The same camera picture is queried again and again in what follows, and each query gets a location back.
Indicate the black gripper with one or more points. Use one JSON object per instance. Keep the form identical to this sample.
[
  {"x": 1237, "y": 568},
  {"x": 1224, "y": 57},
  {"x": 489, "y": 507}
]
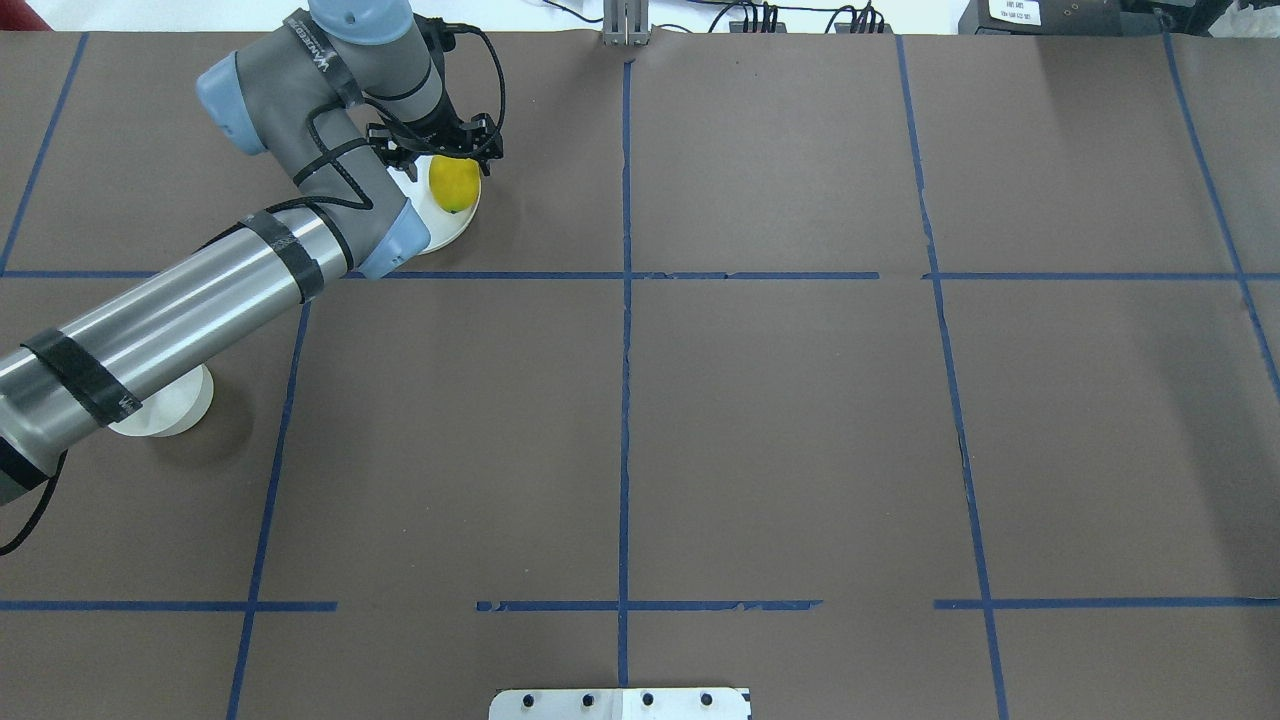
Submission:
[{"x": 447, "y": 140}]

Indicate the yellow lemon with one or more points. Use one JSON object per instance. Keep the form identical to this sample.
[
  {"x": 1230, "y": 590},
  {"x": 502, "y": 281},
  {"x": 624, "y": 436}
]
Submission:
[{"x": 454, "y": 183}]

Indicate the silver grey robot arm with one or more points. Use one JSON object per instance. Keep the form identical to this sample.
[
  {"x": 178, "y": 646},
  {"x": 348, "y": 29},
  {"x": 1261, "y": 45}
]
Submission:
[{"x": 176, "y": 193}]

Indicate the white plate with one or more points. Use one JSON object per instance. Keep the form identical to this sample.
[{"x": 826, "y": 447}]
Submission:
[{"x": 443, "y": 227}]

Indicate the white bowl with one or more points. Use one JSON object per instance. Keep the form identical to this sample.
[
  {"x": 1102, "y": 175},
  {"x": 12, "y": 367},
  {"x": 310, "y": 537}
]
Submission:
[{"x": 175, "y": 409}]

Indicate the brown paper table cover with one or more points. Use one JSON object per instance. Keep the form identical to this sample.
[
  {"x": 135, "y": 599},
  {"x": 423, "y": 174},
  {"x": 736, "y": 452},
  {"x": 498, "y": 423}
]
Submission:
[{"x": 923, "y": 377}]

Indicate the black box with label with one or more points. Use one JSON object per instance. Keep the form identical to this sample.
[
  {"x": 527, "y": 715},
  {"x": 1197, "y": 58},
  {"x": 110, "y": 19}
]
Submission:
[{"x": 1056, "y": 18}]

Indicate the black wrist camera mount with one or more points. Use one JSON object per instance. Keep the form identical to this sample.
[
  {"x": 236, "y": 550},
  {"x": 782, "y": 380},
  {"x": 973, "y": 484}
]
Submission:
[{"x": 436, "y": 33}]

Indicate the aluminium frame post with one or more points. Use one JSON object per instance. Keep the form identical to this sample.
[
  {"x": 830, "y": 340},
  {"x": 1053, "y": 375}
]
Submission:
[{"x": 626, "y": 23}]

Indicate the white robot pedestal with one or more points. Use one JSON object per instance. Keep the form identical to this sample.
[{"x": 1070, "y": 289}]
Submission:
[{"x": 623, "y": 703}]

